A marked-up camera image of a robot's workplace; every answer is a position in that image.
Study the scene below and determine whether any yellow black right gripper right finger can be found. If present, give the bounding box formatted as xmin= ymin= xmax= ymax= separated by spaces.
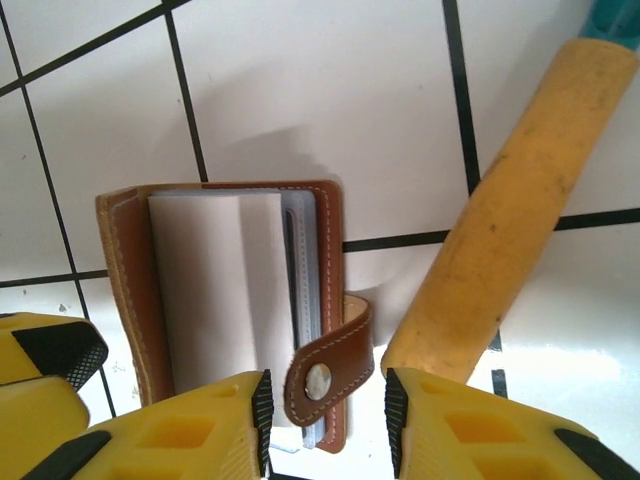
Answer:
xmin=383 ymin=367 xmax=640 ymax=480

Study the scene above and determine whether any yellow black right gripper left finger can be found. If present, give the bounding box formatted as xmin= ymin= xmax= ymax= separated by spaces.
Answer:
xmin=19 ymin=369 xmax=275 ymax=480

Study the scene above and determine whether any brown leather card holder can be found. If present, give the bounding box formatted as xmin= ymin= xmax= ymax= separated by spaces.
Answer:
xmin=94 ymin=179 xmax=376 ymax=455

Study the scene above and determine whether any teal toy rake yellow handle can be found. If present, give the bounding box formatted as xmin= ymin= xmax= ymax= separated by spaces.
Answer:
xmin=380 ymin=0 xmax=640 ymax=387

